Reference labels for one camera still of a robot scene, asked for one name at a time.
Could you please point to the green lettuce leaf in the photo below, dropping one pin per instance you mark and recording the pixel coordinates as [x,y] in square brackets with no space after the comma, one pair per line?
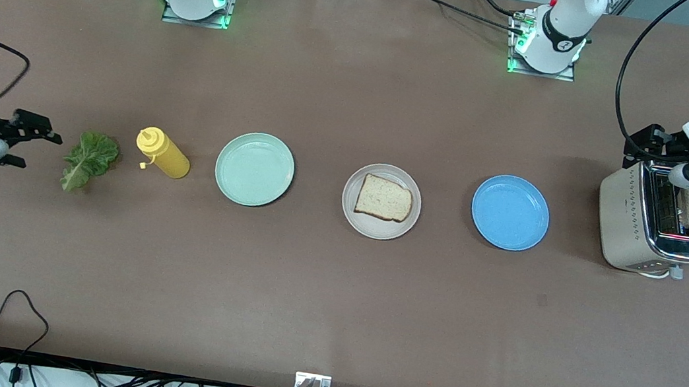
[90,156]

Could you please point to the yellow squeeze bottle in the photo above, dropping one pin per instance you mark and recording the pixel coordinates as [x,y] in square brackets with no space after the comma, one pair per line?
[169,160]

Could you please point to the blue plate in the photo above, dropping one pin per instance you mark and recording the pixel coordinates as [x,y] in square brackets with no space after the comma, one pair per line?
[510,213]

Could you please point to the light green plate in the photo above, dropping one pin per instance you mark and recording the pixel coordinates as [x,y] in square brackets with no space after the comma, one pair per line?
[254,170]

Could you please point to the beige plate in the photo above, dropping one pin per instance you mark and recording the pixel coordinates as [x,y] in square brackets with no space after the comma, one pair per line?
[379,230]

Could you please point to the beige chrome toaster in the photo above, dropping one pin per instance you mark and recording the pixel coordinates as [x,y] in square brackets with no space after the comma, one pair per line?
[621,216]

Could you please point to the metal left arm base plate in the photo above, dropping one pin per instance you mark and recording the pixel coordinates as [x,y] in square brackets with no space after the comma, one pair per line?
[543,74]

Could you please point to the silver camera mount bracket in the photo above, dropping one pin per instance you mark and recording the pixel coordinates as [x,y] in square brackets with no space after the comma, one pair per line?
[301,381]

